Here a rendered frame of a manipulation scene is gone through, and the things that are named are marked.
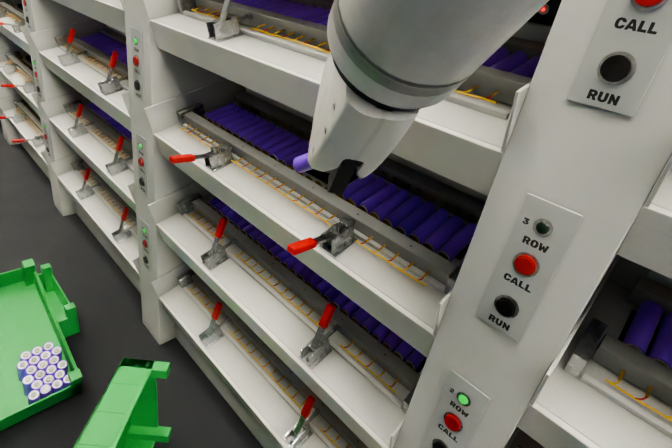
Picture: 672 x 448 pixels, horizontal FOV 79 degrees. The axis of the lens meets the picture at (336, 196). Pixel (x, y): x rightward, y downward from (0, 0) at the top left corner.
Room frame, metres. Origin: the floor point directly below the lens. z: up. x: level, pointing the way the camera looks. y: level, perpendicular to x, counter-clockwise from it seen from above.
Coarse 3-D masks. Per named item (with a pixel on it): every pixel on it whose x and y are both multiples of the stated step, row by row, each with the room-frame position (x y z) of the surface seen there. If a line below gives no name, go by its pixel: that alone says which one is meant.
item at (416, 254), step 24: (192, 120) 0.69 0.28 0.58; (240, 144) 0.61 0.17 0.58; (264, 168) 0.56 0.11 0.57; (288, 168) 0.54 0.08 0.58; (288, 192) 0.51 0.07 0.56; (312, 192) 0.49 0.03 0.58; (336, 216) 0.46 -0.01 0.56; (360, 216) 0.44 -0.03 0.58; (384, 240) 0.41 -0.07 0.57; (408, 240) 0.40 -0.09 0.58; (432, 264) 0.37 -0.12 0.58
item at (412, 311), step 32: (192, 96) 0.74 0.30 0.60; (224, 96) 0.80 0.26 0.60; (160, 128) 0.69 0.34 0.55; (224, 192) 0.55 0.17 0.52; (256, 192) 0.52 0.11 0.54; (256, 224) 0.50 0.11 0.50; (288, 224) 0.46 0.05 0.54; (320, 224) 0.46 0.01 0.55; (320, 256) 0.41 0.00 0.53; (352, 256) 0.40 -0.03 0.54; (384, 256) 0.41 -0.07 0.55; (352, 288) 0.38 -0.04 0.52; (384, 288) 0.36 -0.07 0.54; (416, 288) 0.36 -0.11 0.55; (448, 288) 0.35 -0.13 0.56; (384, 320) 0.35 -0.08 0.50; (416, 320) 0.32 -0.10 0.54
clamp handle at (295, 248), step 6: (336, 228) 0.41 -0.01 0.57; (324, 234) 0.41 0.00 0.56; (330, 234) 0.41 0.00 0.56; (336, 234) 0.41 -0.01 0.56; (300, 240) 0.38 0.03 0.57; (306, 240) 0.38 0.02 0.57; (312, 240) 0.39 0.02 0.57; (318, 240) 0.39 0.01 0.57; (324, 240) 0.40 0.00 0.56; (288, 246) 0.37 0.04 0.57; (294, 246) 0.37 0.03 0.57; (300, 246) 0.37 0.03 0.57; (306, 246) 0.37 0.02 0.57; (312, 246) 0.38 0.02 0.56; (294, 252) 0.36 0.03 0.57; (300, 252) 0.37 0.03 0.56
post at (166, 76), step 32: (128, 0) 0.73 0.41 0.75; (128, 32) 0.74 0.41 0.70; (128, 64) 0.74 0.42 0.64; (160, 64) 0.70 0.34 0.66; (192, 64) 0.75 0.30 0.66; (160, 96) 0.70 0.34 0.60; (160, 160) 0.70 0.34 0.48; (160, 192) 0.69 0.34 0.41; (160, 256) 0.69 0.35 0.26; (160, 320) 0.69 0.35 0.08
